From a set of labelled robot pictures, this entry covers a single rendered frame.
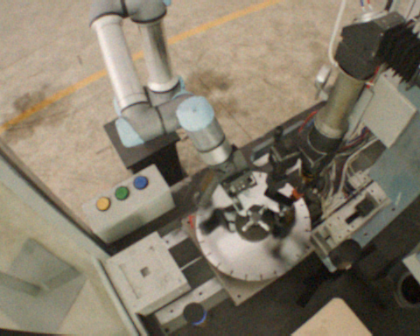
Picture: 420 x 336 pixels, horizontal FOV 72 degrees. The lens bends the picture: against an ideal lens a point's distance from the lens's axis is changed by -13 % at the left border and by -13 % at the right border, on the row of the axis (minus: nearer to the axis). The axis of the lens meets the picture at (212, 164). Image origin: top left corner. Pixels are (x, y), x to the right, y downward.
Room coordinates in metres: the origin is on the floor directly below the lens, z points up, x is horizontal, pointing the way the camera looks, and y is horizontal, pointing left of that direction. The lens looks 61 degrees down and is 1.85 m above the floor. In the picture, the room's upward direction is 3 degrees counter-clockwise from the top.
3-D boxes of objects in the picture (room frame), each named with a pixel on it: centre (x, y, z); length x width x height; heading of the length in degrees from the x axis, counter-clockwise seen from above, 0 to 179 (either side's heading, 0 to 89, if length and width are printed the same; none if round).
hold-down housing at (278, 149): (0.36, -0.16, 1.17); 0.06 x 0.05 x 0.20; 111
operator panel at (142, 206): (0.43, 0.29, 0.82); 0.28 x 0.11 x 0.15; 120
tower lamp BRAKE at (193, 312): (0.05, 0.05, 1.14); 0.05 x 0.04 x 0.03; 30
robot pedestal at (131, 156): (0.79, 0.29, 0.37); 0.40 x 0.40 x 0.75; 30
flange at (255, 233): (0.30, -0.11, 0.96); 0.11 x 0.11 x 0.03
